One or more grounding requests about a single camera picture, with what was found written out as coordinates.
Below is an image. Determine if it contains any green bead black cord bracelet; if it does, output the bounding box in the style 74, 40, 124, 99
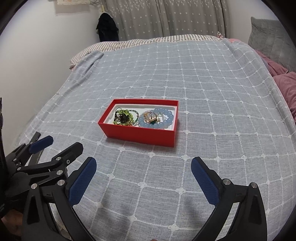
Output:
113, 106, 137, 127

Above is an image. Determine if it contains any large gold ring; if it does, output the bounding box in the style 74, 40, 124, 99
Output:
143, 110, 162, 124

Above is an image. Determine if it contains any blue round bead bracelet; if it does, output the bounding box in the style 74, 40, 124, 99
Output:
138, 107, 175, 130

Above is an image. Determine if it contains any red jewelry box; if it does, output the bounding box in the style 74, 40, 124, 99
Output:
98, 98, 179, 147

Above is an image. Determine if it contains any person's hand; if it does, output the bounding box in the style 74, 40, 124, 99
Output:
0, 210, 23, 241

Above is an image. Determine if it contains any white foam box insert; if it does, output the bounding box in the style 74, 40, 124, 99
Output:
103, 104, 178, 131

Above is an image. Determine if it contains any striped bed sheet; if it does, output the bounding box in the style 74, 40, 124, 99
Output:
69, 32, 224, 70

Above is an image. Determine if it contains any grey checked bedspread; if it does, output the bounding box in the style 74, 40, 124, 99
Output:
21, 40, 295, 240

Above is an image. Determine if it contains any black garment hanging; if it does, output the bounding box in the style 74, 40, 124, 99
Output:
96, 13, 119, 42

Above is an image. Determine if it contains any pink pillow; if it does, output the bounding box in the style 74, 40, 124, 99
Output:
256, 50, 296, 120

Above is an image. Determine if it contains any grey dotted curtain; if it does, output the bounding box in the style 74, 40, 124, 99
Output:
101, 0, 231, 41

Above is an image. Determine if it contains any grey quilted pillow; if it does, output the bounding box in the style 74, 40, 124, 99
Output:
248, 16, 296, 72

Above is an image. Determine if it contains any green multicolour bead bracelet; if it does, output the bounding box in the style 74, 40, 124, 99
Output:
124, 109, 141, 127

